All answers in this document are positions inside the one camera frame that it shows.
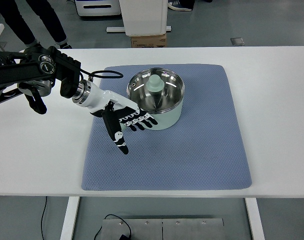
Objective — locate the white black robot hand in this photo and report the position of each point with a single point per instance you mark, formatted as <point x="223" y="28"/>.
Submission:
<point x="114" y="107"/>

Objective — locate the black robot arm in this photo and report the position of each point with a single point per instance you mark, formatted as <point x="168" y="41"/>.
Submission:
<point x="34" y="71"/>

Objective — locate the glass lid green knob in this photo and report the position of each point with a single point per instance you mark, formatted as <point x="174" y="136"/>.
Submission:
<point x="155" y="88"/>

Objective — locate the blue textured mat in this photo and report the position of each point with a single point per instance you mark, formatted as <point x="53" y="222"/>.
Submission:
<point x="203" y="150"/>

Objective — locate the cardboard box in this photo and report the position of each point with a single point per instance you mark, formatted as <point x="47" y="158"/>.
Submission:
<point x="151" y="41"/>

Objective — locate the white table leg left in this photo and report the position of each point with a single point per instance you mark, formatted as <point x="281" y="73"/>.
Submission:
<point x="70" y="217"/>

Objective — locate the white table leg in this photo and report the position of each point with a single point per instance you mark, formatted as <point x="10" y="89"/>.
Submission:
<point x="70" y="217"/>
<point x="254" y="218"/>

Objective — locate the white appliance with slot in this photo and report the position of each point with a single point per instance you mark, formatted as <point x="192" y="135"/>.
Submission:
<point x="97" y="8"/>

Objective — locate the blue sneaker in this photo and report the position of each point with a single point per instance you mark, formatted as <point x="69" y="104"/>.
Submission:
<point x="181" y="5"/>

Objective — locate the metal floor plate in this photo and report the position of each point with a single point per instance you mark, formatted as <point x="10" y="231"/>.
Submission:
<point x="237" y="41"/>

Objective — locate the person in black clothes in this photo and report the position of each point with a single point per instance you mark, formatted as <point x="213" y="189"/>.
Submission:
<point x="22" y="28"/>

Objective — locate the white table leg right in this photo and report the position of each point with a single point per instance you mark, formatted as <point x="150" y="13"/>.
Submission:
<point x="254" y="218"/>

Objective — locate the grey base plate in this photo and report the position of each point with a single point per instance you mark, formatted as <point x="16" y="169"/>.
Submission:
<point x="164" y="229"/>

